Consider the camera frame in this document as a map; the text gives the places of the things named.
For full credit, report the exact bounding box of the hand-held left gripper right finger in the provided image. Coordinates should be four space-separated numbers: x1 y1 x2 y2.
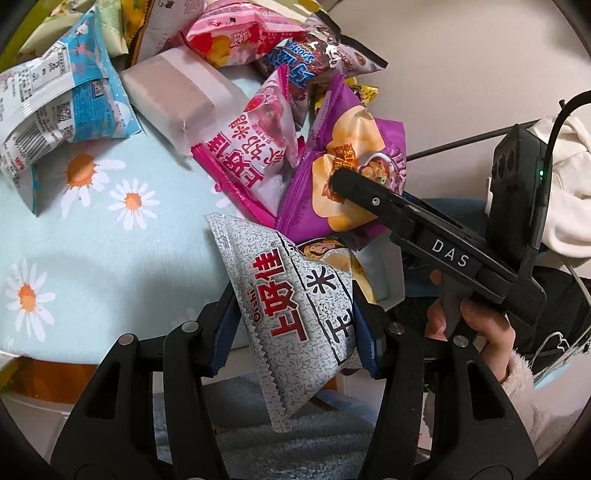
353 301 540 480

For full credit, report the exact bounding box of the grey fluffy rug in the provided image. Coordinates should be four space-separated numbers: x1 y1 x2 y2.
151 368 435 480

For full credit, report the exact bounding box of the person's right hand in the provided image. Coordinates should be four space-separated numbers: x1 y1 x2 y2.
424 270 516 383

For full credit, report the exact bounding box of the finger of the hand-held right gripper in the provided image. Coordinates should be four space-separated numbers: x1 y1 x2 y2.
330 167 419 232

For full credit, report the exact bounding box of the black cable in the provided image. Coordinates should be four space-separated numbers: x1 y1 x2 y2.
537 89 591 243

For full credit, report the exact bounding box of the grey speckled snack packet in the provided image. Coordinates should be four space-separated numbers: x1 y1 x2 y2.
204 212 370 433

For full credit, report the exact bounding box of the blue and white snack packet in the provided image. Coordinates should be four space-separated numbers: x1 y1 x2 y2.
0 6 144 217

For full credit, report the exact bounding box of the daisy print cloth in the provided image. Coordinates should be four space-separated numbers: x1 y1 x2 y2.
0 65 324 366

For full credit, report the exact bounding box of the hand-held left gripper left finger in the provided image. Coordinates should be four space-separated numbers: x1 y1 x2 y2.
50 287 242 480

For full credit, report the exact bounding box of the white garment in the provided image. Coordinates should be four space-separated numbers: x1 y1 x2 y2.
525 114 591 260

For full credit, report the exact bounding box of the white box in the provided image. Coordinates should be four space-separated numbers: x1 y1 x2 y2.
355 239 408 311

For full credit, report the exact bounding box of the person's right forearm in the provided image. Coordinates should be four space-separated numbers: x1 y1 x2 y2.
422 351 566 464

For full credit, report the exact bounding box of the purple chip packet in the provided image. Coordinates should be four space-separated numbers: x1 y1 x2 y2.
276 107 408 250
306 73 370 148

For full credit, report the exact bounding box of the pink striped snack packet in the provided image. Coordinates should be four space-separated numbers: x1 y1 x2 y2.
181 0 309 68

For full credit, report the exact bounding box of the yellow chip packet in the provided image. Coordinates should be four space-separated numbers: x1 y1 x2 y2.
297 234 378 306

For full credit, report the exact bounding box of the olive green snack packet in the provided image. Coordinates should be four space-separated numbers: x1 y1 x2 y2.
17 8 89 57

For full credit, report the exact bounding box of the pale green snack packet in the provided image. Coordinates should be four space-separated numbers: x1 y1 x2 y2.
93 0 131 59

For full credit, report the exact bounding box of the pink and white snack packet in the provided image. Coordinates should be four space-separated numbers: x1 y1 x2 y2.
190 65 306 228

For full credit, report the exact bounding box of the dark chocolate snack packet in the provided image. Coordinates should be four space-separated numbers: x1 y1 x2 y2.
255 13 389 126

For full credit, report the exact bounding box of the clear wrapped brown cake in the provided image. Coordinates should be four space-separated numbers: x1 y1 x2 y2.
120 45 249 158

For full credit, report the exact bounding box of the small yellow snack packet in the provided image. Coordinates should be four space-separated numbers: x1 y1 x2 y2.
314 78 380 112

